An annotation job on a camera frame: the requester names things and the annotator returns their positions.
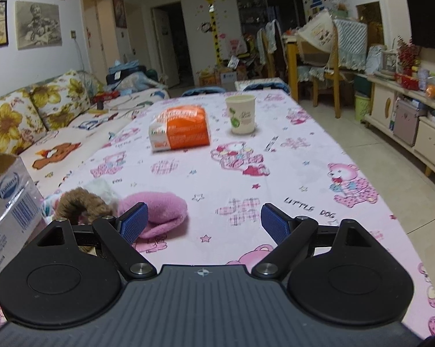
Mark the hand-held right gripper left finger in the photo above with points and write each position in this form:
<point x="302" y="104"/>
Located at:
<point x="134" y="222"/>

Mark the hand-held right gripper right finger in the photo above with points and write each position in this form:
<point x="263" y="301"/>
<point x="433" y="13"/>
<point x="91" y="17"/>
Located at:
<point x="275" y="224"/>

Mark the pink fleece sock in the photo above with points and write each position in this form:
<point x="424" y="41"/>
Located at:
<point x="163" y="209"/>

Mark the brown furry plush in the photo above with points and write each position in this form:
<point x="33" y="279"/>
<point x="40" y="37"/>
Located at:
<point x="80" y="202"/>

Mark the cardboard box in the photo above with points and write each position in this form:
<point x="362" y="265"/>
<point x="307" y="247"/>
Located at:
<point x="11" y="206"/>

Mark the pink printed tablecloth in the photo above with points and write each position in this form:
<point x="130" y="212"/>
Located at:
<point x="293" y="159"/>

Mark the orange tissue pack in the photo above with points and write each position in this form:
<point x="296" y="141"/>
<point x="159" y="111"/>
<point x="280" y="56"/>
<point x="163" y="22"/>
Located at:
<point x="185" y="130"/>

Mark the sofa with cartoon cover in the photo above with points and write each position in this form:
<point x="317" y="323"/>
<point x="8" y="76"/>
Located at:
<point x="69" y="137"/>

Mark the white paper cup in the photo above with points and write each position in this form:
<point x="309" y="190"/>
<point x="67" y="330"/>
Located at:
<point x="241" y="115"/>

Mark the blue padded chair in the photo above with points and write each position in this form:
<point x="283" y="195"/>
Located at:
<point x="266" y="86"/>
<point x="203" y="91"/>

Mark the light blue blanket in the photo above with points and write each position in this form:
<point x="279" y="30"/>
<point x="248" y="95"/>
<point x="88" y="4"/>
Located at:
<point x="141" y="84"/>

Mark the yellow floral pillow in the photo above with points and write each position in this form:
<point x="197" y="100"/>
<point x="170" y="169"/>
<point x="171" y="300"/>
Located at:
<point x="62" y="101"/>
<point x="92" y="81"/>
<point x="7" y="123"/>

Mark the green trash bin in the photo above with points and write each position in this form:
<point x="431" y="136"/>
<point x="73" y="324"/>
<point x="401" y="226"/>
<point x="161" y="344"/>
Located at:
<point x="362" y="108"/>

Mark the black suitcase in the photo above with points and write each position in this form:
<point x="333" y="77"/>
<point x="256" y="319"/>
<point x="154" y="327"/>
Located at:
<point x="129" y="76"/>

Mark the blue folded cloth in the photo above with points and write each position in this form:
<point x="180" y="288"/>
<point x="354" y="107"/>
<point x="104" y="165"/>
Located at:
<point x="125" y="68"/>

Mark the wooden chair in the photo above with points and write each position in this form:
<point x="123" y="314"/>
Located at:
<point x="334" y="79"/>

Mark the yellow cardboard carton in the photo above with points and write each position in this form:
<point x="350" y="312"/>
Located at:
<point x="210" y="79"/>

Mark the wooden dining table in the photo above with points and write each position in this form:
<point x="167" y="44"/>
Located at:
<point x="291" y="65"/>

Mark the dark green storage box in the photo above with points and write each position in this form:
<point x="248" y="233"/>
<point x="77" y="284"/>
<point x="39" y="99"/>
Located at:
<point x="363" y="85"/>

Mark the grey storage case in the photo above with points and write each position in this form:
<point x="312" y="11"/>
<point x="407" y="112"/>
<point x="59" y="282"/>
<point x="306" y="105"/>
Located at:
<point x="405" y="121"/>

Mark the cream television cabinet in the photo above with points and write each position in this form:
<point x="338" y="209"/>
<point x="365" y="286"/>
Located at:
<point x="430" y="137"/>

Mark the chair with lace cover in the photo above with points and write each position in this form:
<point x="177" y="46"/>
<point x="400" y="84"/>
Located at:
<point x="275" y="39"/>
<point x="262" y="45"/>

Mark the pink white plastic bag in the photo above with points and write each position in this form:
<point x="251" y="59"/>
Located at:
<point x="237" y="47"/>

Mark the red gift box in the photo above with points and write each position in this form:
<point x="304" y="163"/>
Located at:
<point x="409" y="81"/>

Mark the cream embroidered cloth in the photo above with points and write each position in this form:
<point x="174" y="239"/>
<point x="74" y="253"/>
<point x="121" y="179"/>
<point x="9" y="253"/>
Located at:
<point x="318" y="32"/>

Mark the green quilted chair cover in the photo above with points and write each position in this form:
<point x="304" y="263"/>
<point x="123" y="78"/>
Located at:
<point x="353" y="43"/>

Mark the white framed picture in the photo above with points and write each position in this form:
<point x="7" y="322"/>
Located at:
<point x="389" y="62"/>

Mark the giraffe height chart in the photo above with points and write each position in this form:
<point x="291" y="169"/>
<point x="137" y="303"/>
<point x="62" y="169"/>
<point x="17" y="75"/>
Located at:
<point x="215" y="29"/>

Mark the dark glass display cabinet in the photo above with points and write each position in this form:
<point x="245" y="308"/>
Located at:
<point x="268" y="14"/>

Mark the dark framed portrait picture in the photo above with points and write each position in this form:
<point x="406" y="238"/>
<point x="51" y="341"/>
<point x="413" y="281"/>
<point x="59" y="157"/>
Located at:
<point x="119" y="12"/>

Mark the red flower arrangement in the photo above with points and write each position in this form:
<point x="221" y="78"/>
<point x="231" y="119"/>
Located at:
<point x="409" y="52"/>

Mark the unframed duck sketch poster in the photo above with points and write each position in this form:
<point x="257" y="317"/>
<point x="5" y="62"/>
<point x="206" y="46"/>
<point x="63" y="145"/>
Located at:
<point x="38" y="25"/>

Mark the monkey wall sticker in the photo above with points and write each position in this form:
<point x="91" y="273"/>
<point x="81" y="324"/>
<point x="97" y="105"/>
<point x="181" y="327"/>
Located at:
<point x="205" y="27"/>

